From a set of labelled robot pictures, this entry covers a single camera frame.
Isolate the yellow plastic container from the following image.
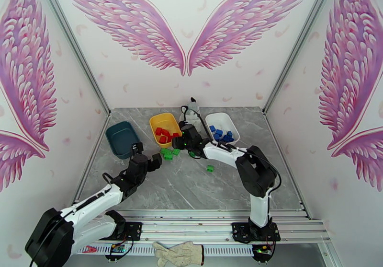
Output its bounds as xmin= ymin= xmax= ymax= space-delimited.
xmin=149 ymin=113 xmax=183 ymax=150

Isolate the dark teal plastic container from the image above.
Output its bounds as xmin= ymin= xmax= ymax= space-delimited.
xmin=105 ymin=121 xmax=141 ymax=160

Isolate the husky plush toy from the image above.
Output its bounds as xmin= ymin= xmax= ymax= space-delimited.
xmin=179 ymin=96 xmax=202 ymax=126

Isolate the white plastic container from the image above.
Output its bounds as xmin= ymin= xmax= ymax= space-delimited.
xmin=204 ymin=112 xmax=240 ymax=149

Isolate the small circuit board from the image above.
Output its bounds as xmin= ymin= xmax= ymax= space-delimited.
xmin=252 ymin=245 xmax=273 ymax=261
xmin=104 ymin=244 xmax=126 ymax=261

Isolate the white work glove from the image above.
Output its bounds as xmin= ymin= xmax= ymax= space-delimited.
xmin=152 ymin=241 xmax=205 ymax=267

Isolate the black right camera cable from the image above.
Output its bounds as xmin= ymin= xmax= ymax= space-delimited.
xmin=180 ymin=105 xmax=211 ymax=140

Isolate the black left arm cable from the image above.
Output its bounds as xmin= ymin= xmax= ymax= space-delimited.
xmin=102 ymin=173 xmax=120 ymax=186

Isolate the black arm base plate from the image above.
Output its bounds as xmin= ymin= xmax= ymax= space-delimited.
xmin=232 ymin=222 xmax=281 ymax=242
xmin=95 ymin=221 xmax=143 ymax=242

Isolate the aluminium rail frame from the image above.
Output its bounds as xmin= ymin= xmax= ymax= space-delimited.
xmin=68 ymin=209 xmax=333 ymax=244

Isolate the white perforated cable tray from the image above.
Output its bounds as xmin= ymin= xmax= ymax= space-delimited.
xmin=76 ymin=244 xmax=255 ymax=257

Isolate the aluminium frame post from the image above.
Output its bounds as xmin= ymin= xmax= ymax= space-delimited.
xmin=33 ymin=0 xmax=111 ymax=115
xmin=264 ymin=0 xmax=345 ymax=115

